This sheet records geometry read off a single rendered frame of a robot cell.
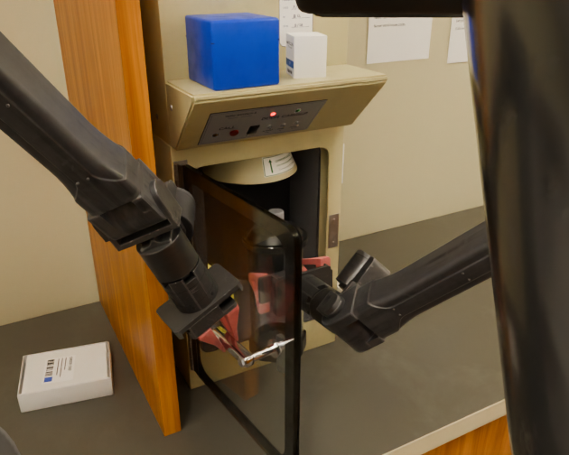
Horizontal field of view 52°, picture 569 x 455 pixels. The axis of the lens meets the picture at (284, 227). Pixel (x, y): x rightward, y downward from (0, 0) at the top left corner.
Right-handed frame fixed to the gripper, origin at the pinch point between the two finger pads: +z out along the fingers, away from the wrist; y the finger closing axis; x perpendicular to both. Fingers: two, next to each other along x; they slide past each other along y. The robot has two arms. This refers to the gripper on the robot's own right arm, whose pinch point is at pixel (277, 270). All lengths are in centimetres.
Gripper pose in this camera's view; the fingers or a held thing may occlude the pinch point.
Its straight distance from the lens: 103.0
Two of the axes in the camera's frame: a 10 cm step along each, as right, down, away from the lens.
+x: 0.3, 9.3, 3.6
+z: -5.1, -3.0, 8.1
